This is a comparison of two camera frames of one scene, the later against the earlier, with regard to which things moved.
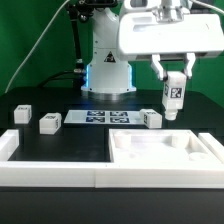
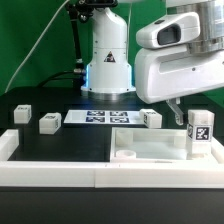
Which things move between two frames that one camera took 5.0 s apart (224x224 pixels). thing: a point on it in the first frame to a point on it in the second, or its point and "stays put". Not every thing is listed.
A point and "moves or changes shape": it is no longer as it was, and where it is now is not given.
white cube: [150, 118] stays put
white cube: [50, 123] stays put
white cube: [173, 94] moves or changes shape
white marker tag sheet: [104, 117] stays put
